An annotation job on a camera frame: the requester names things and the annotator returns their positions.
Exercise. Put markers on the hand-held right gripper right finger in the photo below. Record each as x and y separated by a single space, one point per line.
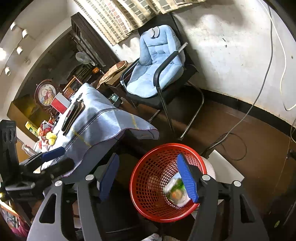
187 176

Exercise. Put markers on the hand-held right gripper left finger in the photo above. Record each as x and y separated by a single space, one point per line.
109 176

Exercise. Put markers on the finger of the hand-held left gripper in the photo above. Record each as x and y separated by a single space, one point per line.
62 165
54 153

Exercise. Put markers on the white printed snack packet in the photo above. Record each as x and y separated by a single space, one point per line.
175 192

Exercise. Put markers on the red plastic mesh basket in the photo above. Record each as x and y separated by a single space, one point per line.
148 166

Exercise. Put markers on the yellow toy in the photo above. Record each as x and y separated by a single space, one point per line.
51 138

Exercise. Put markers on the metal bottle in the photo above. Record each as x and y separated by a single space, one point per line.
28 149

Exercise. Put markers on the red decoration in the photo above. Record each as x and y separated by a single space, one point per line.
45 129

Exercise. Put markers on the green yellow box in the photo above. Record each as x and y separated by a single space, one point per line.
31 128

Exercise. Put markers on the white flat board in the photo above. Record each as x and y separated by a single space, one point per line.
227 171

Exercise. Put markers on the black clipboard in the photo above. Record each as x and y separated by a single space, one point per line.
71 115

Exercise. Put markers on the brown cardboard box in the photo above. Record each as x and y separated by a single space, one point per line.
20 109

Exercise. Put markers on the red and white box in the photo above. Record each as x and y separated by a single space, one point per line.
60 105

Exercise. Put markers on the light blue tablecloth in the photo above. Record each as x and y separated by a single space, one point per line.
104 115

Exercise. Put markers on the grey white shoe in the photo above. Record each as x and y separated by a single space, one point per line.
153 237

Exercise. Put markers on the colourful printed box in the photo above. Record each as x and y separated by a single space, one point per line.
9 220

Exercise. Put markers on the teal bowl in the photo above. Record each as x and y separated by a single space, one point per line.
114 99

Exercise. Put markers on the white spotlight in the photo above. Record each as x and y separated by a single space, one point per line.
24 33
19 50
13 26
7 70

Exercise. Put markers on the small orange box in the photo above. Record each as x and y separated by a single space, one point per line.
95 70

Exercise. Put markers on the small desk fan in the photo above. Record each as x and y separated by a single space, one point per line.
82 57

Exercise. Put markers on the brown paper bag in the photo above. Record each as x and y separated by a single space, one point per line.
113 71

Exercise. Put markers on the dark wooden cabinet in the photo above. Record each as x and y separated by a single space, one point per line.
92 41

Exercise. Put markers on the light blue seat cushion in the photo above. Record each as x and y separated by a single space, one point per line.
157 58

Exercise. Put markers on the patterned window blind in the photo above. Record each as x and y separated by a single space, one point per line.
111 18

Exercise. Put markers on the wooden frame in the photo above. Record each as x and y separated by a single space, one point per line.
71 87

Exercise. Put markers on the black metal frame chair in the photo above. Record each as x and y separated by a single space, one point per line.
150 99

